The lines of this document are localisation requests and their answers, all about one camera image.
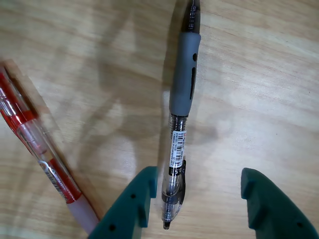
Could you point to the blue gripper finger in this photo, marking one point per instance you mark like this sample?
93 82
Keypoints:
271 214
124 214

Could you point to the red clear pen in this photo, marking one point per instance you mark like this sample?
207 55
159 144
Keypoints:
32 139

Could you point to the grey grip clear pen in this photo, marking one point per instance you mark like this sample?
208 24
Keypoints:
183 74

